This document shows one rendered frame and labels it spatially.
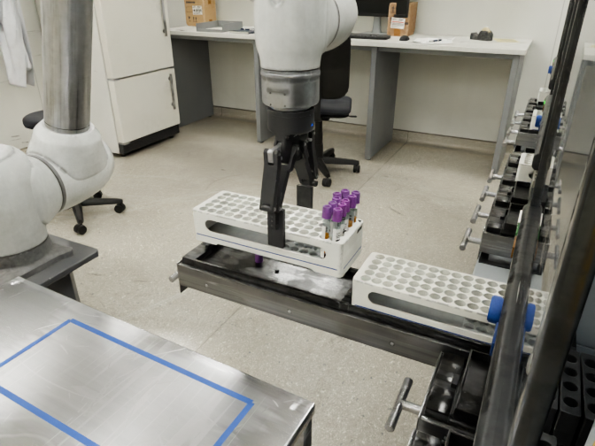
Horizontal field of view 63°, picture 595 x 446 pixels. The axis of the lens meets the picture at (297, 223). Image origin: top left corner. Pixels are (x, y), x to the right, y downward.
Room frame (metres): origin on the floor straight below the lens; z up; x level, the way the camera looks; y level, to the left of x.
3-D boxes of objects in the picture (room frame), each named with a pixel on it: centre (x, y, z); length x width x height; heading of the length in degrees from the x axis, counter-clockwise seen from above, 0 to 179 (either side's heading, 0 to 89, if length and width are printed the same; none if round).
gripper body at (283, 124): (0.76, 0.01, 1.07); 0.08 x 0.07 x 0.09; 153
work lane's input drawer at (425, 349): (0.71, -0.08, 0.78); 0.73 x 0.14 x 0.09; 63
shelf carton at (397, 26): (4.09, -0.82, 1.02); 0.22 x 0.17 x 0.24; 153
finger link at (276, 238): (0.71, 0.03, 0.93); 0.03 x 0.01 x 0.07; 63
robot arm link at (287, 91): (0.76, 0.01, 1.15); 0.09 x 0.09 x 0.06
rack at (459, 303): (0.63, -0.24, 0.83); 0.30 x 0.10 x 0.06; 63
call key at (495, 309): (0.42, -0.21, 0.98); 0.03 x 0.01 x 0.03; 153
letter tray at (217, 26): (4.49, 0.67, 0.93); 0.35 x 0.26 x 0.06; 157
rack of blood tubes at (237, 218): (0.77, 0.04, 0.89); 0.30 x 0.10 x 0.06; 63
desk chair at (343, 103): (3.41, -0.17, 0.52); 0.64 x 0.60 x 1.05; 173
